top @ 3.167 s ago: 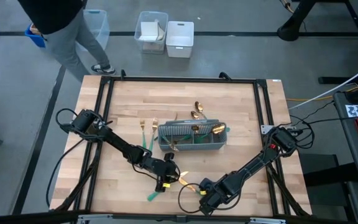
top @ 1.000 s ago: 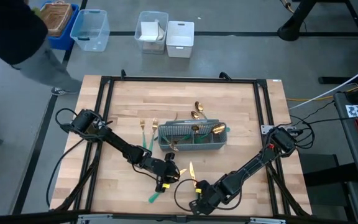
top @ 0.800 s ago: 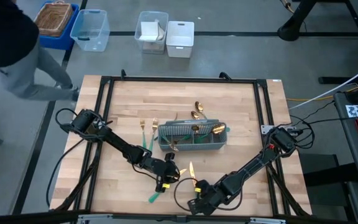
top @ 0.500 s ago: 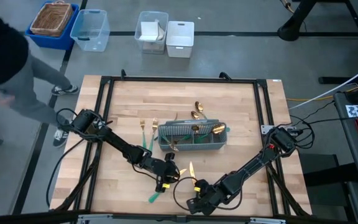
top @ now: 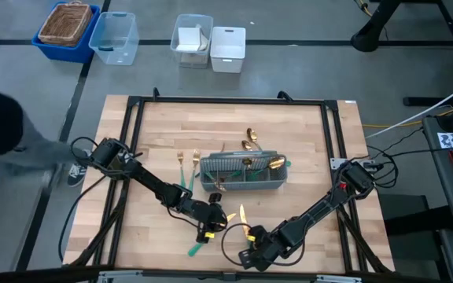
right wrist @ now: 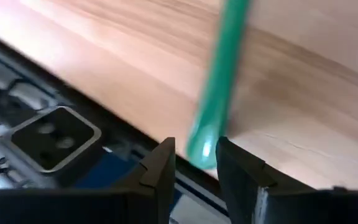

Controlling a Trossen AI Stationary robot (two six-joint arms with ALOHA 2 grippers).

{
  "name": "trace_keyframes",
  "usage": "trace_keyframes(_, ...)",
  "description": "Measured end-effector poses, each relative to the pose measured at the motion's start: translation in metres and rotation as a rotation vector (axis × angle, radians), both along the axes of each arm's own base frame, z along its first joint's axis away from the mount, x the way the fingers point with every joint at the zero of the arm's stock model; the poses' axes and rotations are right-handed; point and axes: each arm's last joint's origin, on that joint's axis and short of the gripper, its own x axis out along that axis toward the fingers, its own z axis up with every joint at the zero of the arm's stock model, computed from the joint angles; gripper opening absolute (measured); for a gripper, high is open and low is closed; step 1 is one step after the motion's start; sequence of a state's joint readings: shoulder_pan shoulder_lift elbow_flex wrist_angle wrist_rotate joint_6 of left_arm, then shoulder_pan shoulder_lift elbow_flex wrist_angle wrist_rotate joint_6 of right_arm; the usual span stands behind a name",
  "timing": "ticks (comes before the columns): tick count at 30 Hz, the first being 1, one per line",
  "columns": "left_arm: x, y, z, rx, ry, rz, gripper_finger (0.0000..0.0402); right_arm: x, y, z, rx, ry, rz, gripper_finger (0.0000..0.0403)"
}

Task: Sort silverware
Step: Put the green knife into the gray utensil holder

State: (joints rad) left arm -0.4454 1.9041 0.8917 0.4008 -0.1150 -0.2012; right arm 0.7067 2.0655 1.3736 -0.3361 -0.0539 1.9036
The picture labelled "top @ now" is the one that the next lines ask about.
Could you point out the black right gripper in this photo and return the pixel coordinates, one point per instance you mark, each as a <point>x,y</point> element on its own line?
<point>269,247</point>

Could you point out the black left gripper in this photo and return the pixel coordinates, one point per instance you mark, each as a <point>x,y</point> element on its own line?
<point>208,216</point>

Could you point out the grey plastic cutlery basket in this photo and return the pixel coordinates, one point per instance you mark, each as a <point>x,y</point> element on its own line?
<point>246,188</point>

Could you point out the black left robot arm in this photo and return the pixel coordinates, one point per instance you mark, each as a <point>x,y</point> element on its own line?
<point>152,184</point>

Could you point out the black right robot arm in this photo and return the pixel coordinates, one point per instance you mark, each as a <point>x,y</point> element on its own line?
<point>321,212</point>

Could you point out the silver mounting plate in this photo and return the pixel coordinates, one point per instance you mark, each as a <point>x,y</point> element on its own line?
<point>336,163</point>

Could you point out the black cart base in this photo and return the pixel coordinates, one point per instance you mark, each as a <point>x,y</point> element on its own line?
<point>419,222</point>

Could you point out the white plastic bin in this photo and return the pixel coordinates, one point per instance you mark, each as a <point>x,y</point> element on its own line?
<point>226,65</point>

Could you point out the clear plastic storage bin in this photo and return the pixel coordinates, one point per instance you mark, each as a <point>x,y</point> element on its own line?
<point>114,59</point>
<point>179,59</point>

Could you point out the white paper box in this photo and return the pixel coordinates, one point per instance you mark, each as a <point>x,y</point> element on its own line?
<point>189,37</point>

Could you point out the black crossbar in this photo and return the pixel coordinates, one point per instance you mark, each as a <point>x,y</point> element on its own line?
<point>14,278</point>

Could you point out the blue plastic bin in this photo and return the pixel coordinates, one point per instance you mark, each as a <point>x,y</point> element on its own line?
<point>65,54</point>

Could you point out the black stand leg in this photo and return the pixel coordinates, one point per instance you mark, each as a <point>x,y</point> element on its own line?
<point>368,39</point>

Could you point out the brown wicker basket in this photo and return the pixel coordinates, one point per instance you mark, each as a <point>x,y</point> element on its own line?
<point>65,23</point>

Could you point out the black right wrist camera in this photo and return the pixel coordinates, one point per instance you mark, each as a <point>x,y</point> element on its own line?
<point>246,258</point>

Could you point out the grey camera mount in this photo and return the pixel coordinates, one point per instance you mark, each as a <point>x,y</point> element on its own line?
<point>229,276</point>

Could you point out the black metal table frame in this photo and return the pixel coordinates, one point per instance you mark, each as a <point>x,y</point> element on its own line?
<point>230,100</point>

